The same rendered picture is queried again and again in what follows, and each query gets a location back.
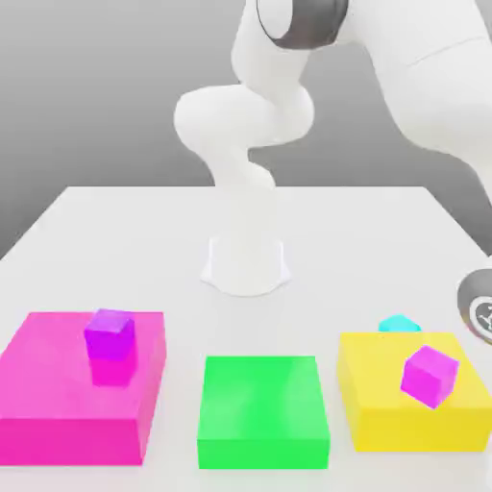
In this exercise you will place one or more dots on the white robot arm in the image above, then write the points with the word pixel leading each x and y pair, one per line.
pixel 246 115

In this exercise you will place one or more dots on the small purple cube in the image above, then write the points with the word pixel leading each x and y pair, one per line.
pixel 109 338

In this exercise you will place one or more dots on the small cyan cube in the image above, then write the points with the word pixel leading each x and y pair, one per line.
pixel 399 324

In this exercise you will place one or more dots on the small pink cube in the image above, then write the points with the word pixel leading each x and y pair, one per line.
pixel 111 372

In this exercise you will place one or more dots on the small magenta cube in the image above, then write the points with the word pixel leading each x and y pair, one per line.
pixel 428 378

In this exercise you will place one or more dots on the large green box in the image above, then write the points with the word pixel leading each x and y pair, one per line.
pixel 263 407

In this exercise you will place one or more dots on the large yellow box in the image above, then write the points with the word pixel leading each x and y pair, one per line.
pixel 388 415

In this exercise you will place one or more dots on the large pink box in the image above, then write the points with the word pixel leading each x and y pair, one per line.
pixel 50 388

